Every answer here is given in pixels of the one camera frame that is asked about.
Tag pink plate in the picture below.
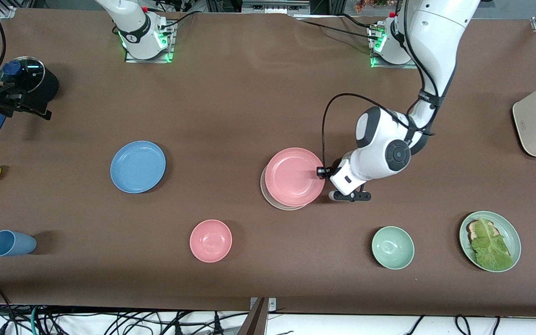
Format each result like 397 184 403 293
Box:
265 147 326 207

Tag blue plate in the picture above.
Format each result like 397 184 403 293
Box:
110 141 167 194

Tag glass lid with blue knob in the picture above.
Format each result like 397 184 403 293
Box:
0 57 45 96

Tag beige plate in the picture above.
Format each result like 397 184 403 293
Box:
260 165 313 211

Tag small green bowl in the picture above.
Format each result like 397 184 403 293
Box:
371 226 415 270

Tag blue cup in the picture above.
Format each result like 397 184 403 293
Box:
0 230 37 257

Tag small pink bowl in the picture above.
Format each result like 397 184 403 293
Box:
189 219 233 263

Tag toasted bread slice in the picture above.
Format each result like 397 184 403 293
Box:
466 220 496 242

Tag green lettuce leaf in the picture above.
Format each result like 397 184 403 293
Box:
470 217 513 271

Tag orange and green decorations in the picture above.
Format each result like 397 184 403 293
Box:
354 0 404 12

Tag green plate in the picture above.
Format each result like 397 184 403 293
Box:
459 211 522 273

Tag black pot with blue handle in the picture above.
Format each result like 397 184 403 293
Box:
0 56 59 138

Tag small metal table bracket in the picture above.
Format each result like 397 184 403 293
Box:
249 297 278 313

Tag black arm base cable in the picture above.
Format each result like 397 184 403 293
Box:
340 13 378 29
159 12 200 29
296 18 376 38

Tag dark metal post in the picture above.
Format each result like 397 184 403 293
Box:
236 298 268 335

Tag grey metal frame block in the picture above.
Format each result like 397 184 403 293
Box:
241 0 311 15

